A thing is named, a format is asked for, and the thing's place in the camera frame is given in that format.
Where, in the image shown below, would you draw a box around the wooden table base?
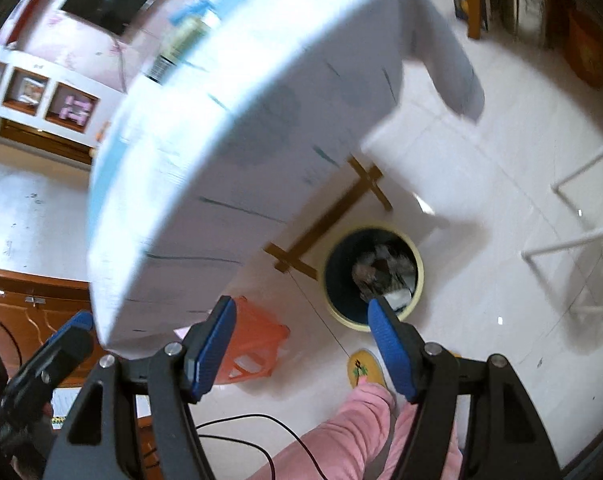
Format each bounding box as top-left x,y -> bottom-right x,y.
264,155 -> 395,281

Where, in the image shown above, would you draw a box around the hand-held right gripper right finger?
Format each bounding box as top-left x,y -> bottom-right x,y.
367,297 -> 562,480

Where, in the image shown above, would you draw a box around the brown wooden door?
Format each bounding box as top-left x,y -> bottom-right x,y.
0,265 -> 94,388

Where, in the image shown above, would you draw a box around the green yellow flat box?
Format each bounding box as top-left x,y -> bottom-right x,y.
148,12 -> 222,86

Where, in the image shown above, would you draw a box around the person's pink trousers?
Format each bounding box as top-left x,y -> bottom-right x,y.
241,384 -> 465,480

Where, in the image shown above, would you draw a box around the yellow slipper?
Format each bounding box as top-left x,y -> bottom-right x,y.
346,349 -> 388,390

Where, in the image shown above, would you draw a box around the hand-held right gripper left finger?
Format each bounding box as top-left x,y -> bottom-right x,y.
41,296 -> 238,480

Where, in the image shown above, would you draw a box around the orange plastic stool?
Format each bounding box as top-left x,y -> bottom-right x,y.
174,296 -> 291,388

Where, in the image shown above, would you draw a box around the black cable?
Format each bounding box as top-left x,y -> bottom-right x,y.
196,412 -> 332,480

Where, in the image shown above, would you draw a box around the dark foil wrapper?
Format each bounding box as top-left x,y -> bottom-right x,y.
351,242 -> 415,303

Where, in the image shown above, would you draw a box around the blue face mask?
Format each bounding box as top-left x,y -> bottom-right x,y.
168,0 -> 217,23

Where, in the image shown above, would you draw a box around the white pipe rack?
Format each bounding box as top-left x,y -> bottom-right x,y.
521,130 -> 603,261

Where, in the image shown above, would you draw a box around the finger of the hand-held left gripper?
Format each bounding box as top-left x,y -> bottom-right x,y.
1,310 -> 96,411

